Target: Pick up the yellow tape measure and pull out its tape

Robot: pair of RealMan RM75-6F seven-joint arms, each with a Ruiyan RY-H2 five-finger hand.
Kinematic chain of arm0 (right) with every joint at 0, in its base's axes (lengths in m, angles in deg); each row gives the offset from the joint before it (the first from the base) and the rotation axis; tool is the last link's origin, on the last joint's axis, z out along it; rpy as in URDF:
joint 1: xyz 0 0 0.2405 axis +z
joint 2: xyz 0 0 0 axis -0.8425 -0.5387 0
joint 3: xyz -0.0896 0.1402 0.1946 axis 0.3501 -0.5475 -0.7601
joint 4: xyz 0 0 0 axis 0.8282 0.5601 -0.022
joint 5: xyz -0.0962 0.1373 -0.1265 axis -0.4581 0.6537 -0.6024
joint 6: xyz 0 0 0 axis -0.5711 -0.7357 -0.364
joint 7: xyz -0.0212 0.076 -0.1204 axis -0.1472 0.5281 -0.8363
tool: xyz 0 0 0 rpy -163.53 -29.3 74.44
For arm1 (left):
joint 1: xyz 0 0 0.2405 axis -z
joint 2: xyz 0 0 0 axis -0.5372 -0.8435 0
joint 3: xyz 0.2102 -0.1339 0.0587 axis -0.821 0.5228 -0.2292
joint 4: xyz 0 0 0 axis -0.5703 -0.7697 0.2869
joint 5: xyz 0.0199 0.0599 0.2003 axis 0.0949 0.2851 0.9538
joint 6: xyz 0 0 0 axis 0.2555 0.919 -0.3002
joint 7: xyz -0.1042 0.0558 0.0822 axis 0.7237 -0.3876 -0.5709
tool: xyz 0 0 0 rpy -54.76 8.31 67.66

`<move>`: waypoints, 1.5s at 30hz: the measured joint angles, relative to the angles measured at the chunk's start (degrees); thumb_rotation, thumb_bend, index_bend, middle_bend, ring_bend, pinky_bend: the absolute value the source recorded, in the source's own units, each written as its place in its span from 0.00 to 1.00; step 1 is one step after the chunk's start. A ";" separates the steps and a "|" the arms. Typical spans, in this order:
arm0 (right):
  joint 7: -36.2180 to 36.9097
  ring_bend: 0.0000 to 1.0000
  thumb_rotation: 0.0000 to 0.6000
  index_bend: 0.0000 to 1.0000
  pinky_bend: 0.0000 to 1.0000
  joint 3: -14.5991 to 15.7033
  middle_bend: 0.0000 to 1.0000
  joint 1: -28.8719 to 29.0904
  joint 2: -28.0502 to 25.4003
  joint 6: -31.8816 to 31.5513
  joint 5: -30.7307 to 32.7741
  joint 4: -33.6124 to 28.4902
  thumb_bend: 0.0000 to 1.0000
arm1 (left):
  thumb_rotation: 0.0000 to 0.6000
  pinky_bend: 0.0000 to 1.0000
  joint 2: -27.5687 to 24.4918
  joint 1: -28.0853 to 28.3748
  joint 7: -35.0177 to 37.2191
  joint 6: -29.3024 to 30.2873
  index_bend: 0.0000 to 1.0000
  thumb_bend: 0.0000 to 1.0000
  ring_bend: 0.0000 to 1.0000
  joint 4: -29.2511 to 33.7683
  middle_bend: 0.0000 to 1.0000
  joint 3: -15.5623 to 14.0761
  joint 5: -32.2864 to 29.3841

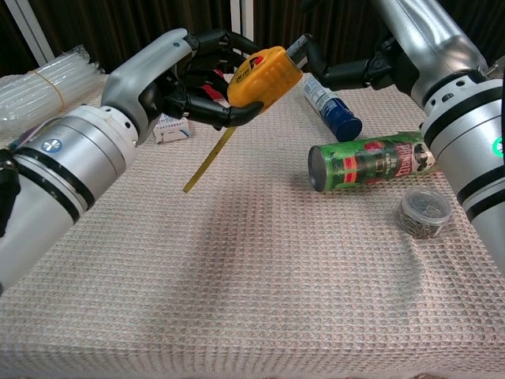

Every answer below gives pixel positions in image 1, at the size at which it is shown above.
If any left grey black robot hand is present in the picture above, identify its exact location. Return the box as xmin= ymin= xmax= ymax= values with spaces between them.
xmin=101 ymin=28 xmax=264 ymax=145

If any clear glue sticks bundle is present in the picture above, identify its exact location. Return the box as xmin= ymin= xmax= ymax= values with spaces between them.
xmin=0 ymin=43 xmax=106 ymax=135

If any blue white spray can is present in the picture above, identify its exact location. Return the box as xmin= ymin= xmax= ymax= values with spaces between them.
xmin=302 ymin=74 xmax=363 ymax=143

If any white blue printed box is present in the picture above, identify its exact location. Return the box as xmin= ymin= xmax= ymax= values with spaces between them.
xmin=152 ymin=113 xmax=193 ymax=144

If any white frame post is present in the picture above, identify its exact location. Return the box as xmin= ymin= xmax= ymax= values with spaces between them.
xmin=4 ymin=0 xmax=55 ymax=64
xmin=230 ymin=0 xmax=254 ymax=40

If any yellow tape measure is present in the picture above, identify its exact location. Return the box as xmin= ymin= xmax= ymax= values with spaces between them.
xmin=182 ymin=46 xmax=305 ymax=193

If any beige waffle weave tablecloth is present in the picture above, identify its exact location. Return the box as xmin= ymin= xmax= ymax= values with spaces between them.
xmin=0 ymin=72 xmax=505 ymax=379

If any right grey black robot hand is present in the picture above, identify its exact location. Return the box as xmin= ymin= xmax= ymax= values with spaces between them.
xmin=286 ymin=0 xmax=490 ymax=110

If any clear tub of paper clips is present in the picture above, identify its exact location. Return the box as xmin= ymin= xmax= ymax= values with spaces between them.
xmin=397 ymin=187 xmax=452 ymax=239

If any dark brown curtain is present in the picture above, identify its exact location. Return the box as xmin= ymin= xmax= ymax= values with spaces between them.
xmin=0 ymin=0 xmax=505 ymax=76

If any red ketchup bottle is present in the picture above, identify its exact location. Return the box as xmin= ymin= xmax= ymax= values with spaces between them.
xmin=199 ymin=69 xmax=230 ymax=102

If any green Pringles can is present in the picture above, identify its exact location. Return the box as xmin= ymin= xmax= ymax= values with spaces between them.
xmin=308 ymin=129 xmax=440 ymax=194

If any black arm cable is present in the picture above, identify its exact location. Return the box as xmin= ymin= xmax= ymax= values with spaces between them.
xmin=0 ymin=148 xmax=21 ymax=238

